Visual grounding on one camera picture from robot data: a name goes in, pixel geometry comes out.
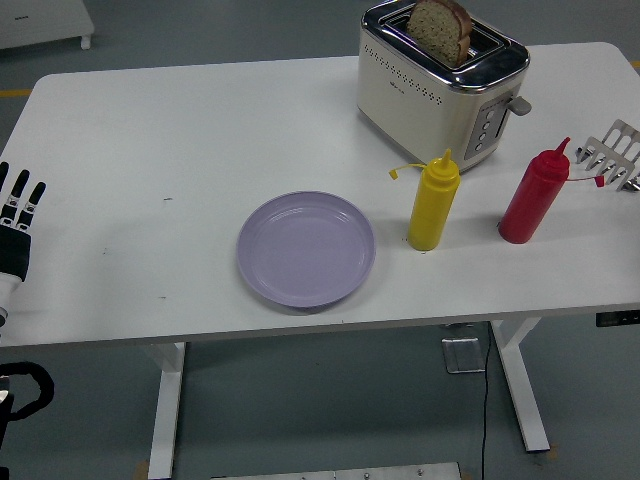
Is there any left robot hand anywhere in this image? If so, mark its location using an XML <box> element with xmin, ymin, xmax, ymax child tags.
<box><xmin>0</xmin><ymin>160</ymin><xmax>47</xmax><ymax>314</ymax></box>

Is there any purple round plate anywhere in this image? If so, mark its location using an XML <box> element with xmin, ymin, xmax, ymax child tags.
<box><xmin>235</xmin><ymin>190</ymin><xmax>377</xmax><ymax>310</ymax></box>

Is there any cream and chrome toaster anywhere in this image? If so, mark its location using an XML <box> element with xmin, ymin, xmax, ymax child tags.
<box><xmin>356</xmin><ymin>0</ymin><xmax>533</xmax><ymax>175</ymax></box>

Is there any brown bread slice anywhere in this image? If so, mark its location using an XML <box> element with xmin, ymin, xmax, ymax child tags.
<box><xmin>404</xmin><ymin>0</ymin><xmax>473</xmax><ymax>69</ymax></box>

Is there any silver floor socket plate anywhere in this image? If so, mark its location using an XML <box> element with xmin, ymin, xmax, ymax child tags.
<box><xmin>440</xmin><ymin>335</ymin><xmax>487</xmax><ymax>375</ymax></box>

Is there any white table leg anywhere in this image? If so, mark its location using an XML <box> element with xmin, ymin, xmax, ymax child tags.
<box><xmin>489</xmin><ymin>317</ymin><xmax>552</xmax><ymax>454</ymax></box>
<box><xmin>147</xmin><ymin>342</ymin><xmax>187</xmax><ymax>480</ymax></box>

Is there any white cabinet with feet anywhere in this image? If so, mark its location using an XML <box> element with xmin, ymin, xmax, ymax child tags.
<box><xmin>0</xmin><ymin>0</ymin><xmax>95</xmax><ymax>51</ymax></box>

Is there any yellow squeeze bottle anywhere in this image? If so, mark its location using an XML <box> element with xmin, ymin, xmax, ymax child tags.
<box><xmin>388</xmin><ymin>148</ymin><xmax>461</xmax><ymax>252</ymax></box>

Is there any red squeeze bottle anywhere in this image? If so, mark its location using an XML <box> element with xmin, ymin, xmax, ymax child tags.
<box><xmin>497</xmin><ymin>136</ymin><xmax>609</xmax><ymax>245</ymax></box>

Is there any black table control panel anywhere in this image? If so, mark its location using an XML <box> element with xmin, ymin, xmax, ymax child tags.
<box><xmin>594</xmin><ymin>310</ymin><xmax>640</xmax><ymax>329</ymax></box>

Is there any silver metal toast rack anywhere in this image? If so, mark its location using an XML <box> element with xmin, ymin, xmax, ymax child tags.
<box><xmin>573</xmin><ymin>118</ymin><xmax>640</xmax><ymax>194</ymax></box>

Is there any black floor power cable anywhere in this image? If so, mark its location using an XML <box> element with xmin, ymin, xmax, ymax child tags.
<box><xmin>478</xmin><ymin>322</ymin><xmax>495</xmax><ymax>480</ymax></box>

